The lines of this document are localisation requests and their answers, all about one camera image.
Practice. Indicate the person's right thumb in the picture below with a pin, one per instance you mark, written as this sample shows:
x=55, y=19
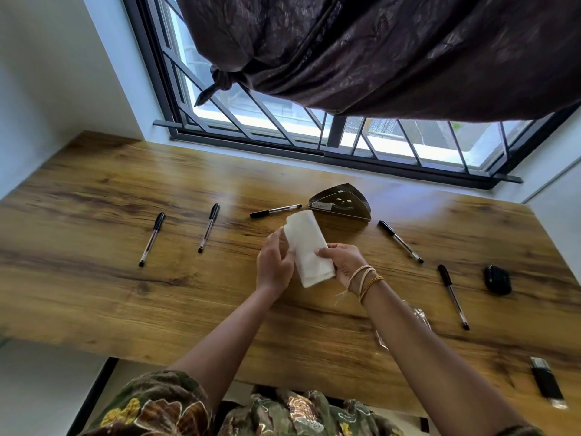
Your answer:
x=324, y=252

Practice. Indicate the small black case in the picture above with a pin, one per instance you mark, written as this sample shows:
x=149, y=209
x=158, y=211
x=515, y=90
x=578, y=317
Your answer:
x=497, y=280

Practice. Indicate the white paper napkins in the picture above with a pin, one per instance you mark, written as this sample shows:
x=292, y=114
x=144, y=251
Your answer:
x=308, y=249

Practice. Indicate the person's left thumb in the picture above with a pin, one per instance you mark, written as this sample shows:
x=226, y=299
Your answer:
x=290, y=257

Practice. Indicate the black and silver lighter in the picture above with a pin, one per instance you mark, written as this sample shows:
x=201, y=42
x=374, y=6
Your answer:
x=547, y=382

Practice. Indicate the person's right hand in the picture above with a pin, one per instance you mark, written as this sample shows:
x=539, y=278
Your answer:
x=342, y=264

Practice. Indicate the dark metal window frame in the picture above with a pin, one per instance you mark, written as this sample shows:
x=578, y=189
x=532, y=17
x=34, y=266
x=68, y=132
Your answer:
x=317, y=147

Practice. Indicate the person's left forearm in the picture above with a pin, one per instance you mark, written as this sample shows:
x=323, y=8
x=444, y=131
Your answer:
x=221, y=335

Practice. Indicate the metal triangular napkin holder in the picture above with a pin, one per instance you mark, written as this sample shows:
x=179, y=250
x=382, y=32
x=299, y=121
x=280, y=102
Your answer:
x=341, y=204

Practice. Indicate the person's right forearm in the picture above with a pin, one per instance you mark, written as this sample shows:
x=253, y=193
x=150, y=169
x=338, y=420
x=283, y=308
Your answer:
x=435, y=358

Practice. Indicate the clear plastic wrapper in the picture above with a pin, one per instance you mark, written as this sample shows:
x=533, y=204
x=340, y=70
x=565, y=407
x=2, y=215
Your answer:
x=420, y=315

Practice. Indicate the black capped ballpoint pen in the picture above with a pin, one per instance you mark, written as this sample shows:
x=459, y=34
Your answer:
x=152, y=239
x=400, y=241
x=453, y=296
x=209, y=227
x=275, y=211

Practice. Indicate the metal window grille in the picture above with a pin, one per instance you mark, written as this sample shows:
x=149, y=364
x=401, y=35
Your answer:
x=281, y=117

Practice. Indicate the dark brown patterned curtain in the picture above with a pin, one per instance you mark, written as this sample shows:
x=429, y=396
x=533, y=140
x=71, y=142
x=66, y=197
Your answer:
x=386, y=49

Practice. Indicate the floral patterned garment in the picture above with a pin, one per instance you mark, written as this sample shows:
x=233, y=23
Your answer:
x=218, y=410

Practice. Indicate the person's left hand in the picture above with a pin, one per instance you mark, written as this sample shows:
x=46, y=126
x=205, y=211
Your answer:
x=271, y=266

